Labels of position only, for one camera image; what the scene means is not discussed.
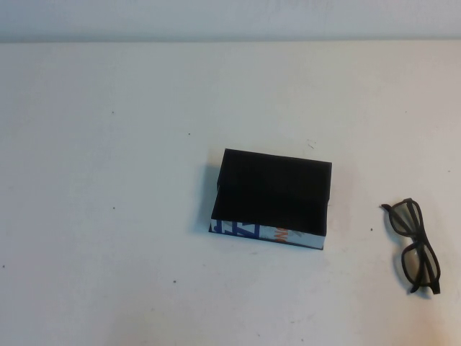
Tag black frame glasses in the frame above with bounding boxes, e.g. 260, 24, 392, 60
379, 197, 442, 297

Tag black printed glasses case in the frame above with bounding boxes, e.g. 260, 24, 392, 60
208, 148, 333, 252

